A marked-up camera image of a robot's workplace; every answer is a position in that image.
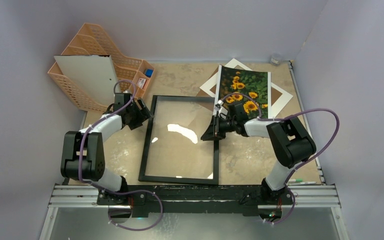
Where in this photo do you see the brown backing board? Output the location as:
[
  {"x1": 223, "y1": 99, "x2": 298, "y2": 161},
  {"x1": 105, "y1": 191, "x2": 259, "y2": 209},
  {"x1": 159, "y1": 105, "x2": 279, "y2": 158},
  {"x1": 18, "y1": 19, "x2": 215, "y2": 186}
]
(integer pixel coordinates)
[{"x1": 196, "y1": 68, "x2": 283, "y2": 104}]

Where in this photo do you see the white pen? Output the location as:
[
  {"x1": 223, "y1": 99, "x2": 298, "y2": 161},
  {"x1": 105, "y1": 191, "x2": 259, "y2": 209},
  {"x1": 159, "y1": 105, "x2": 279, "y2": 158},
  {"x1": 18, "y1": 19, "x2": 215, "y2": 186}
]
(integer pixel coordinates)
[{"x1": 288, "y1": 181, "x2": 317, "y2": 186}]

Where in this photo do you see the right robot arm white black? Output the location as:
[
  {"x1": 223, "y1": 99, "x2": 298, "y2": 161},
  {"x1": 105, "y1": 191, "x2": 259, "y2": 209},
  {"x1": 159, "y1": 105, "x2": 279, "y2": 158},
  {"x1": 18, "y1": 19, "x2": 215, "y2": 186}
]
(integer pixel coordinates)
[{"x1": 200, "y1": 104, "x2": 317, "y2": 204}]

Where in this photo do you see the sunflower photo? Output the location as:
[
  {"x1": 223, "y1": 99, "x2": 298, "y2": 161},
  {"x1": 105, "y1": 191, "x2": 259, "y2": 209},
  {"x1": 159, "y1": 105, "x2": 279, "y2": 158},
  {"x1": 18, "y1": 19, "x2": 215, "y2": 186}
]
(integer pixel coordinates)
[{"x1": 214, "y1": 65, "x2": 272, "y2": 119}]

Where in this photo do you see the blue small box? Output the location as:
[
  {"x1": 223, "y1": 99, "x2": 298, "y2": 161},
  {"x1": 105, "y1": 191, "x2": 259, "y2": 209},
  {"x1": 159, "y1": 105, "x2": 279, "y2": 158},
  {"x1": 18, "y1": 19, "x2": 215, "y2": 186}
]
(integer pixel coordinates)
[{"x1": 144, "y1": 68, "x2": 154, "y2": 78}]

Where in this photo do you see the black picture frame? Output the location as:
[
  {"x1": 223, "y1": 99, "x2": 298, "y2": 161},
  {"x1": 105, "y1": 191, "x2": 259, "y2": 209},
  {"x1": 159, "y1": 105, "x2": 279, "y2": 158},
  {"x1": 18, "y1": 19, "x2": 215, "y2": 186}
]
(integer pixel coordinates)
[{"x1": 138, "y1": 95, "x2": 219, "y2": 185}]

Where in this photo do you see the red white small box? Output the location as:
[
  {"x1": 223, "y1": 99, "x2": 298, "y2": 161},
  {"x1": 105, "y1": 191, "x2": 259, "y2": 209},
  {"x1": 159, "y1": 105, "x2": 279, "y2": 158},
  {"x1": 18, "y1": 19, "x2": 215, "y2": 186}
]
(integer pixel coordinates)
[{"x1": 137, "y1": 77, "x2": 147, "y2": 89}]

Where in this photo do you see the clear glass pane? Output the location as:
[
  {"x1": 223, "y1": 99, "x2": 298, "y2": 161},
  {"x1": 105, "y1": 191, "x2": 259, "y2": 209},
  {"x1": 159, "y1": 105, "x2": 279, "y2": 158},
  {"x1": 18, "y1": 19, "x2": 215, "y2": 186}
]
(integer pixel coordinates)
[{"x1": 145, "y1": 97, "x2": 214, "y2": 180}]

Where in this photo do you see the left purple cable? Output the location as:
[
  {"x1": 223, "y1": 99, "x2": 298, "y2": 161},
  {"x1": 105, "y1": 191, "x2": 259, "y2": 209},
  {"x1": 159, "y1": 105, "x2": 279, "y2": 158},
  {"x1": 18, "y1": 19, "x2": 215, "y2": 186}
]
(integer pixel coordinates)
[{"x1": 78, "y1": 79, "x2": 164, "y2": 232}]

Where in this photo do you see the green marker pen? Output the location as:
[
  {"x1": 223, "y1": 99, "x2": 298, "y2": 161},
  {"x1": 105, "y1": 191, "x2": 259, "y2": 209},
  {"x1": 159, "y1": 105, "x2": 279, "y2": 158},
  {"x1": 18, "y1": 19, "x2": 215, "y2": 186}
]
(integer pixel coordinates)
[{"x1": 287, "y1": 178, "x2": 303, "y2": 184}]

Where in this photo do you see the white folder board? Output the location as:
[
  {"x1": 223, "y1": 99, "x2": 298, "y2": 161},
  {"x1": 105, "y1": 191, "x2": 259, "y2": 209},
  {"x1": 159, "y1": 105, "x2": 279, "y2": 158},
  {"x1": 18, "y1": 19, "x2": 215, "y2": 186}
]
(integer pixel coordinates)
[{"x1": 54, "y1": 55, "x2": 118, "y2": 106}]

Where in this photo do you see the white mat board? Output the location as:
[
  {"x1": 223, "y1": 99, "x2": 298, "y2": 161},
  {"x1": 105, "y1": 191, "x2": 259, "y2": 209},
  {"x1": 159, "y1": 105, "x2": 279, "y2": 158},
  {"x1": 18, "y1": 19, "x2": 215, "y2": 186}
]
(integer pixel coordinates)
[{"x1": 200, "y1": 58, "x2": 293, "y2": 118}]

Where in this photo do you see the purple cable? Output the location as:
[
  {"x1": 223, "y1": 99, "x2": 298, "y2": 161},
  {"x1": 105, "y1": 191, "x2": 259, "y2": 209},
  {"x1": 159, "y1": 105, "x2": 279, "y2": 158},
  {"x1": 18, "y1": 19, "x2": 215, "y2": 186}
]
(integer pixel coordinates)
[
  {"x1": 220, "y1": 92, "x2": 341, "y2": 226},
  {"x1": 78, "y1": 79, "x2": 164, "y2": 232}
]

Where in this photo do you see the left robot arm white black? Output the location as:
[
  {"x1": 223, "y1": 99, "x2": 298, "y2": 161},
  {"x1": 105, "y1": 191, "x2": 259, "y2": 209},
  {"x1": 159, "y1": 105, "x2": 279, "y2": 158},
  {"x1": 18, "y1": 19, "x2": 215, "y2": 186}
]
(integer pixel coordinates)
[{"x1": 60, "y1": 93, "x2": 153, "y2": 205}]

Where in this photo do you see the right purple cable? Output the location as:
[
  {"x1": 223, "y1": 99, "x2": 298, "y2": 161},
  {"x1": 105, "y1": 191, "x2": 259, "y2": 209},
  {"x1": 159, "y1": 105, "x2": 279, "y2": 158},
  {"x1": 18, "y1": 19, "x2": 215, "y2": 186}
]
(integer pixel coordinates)
[{"x1": 220, "y1": 92, "x2": 341, "y2": 226}]

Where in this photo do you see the orange plastic file organizer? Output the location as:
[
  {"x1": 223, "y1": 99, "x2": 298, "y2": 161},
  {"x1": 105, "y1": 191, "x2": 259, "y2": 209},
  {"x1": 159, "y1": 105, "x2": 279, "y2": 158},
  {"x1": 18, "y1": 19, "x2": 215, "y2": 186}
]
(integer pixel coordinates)
[{"x1": 47, "y1": 23, "x2": 155, "y2": 112}]

